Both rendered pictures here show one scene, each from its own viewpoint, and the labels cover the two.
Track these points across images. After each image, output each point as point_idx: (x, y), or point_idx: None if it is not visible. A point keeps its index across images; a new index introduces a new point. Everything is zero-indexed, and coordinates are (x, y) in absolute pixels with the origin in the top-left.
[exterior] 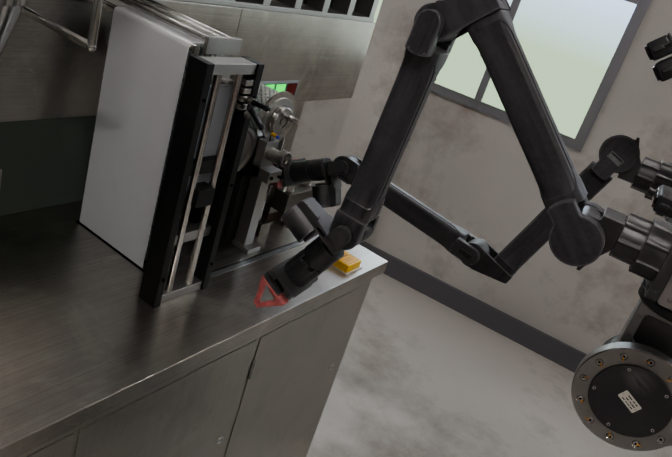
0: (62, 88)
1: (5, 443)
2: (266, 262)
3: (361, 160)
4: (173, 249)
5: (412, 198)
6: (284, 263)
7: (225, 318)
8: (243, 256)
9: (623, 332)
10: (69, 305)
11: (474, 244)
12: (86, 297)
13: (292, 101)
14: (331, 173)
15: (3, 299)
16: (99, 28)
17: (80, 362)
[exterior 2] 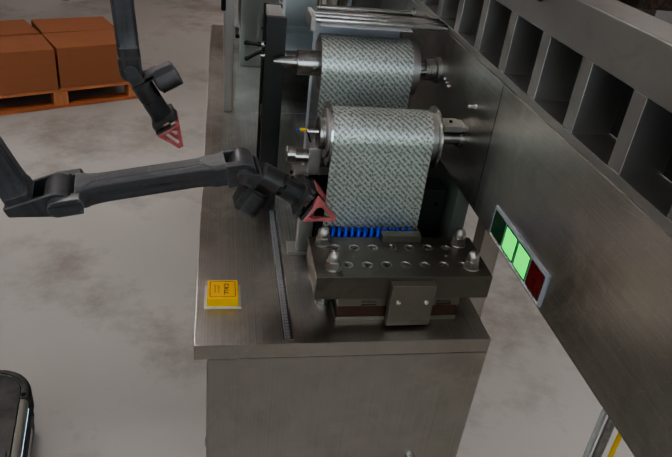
0: (417, 95)
1: (207, 123)
2: (266, 248)
3: (233, 162)
4: None
5: (151, 166)
6: (170, 108)
7: (220, 195)
8: (284, 240)
9: None
10: (281, 159)
11: (60, 173)
12: (284, 165)
13: (330, 121)
14: None
15: (301, 148)
16: (433, 54)
17: (234, 147)
